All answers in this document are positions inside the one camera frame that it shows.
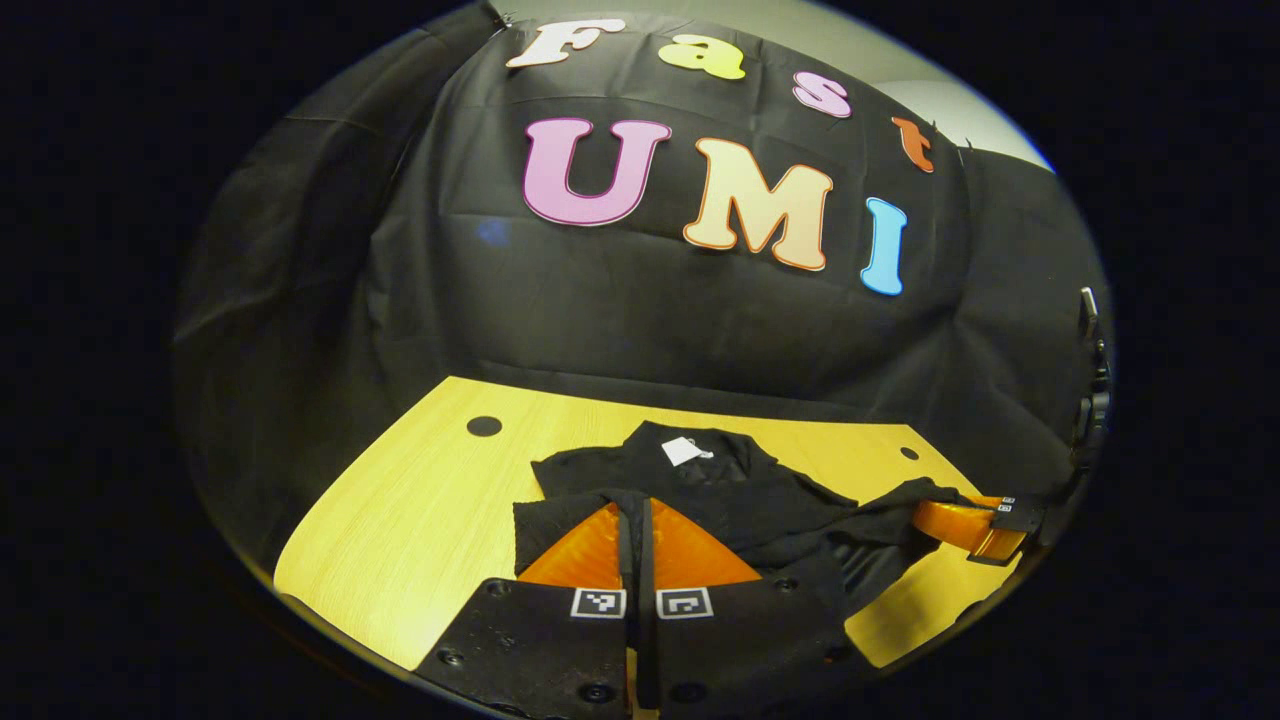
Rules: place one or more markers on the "black backdrop cloth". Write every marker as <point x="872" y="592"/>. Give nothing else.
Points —
<point x="500" y="300"/>

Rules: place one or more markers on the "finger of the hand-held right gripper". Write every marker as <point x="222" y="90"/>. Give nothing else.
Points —
<point x="960" y="525"/>

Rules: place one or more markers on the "black button shirt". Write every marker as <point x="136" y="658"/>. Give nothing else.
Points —
<point x="740" y="490"/>

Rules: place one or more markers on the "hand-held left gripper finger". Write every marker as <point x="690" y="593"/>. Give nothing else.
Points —
<point x="646" y="550"/>
<point x="626" y="545"/>

